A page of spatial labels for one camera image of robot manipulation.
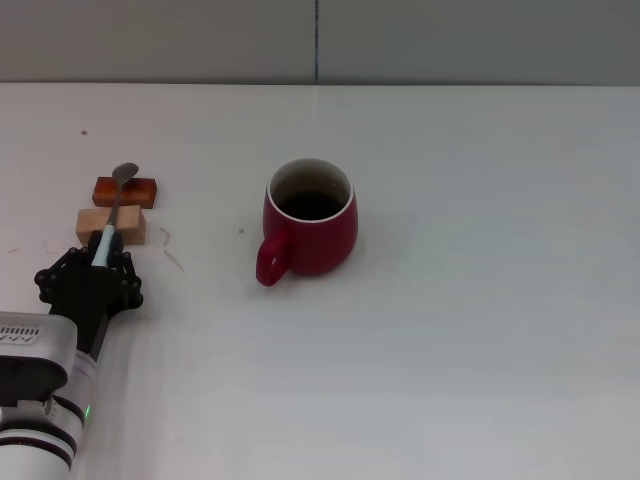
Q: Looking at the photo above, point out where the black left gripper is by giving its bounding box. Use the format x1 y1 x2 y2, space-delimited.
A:
34 232 144 361

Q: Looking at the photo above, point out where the blue-handled metal spoon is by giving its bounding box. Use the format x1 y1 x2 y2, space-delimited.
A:
93 162 140 268

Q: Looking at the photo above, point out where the red ceramic cup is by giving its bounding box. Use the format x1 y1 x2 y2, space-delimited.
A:
255 158 359 288

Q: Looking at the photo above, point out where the light wooden block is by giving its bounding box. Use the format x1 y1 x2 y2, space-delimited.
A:
75 205 148 248

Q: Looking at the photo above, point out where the reddish brown wooden block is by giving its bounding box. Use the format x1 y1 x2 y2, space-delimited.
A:
92 176 160 210

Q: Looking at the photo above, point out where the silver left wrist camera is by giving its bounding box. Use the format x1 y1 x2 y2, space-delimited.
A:
0 310 80 409

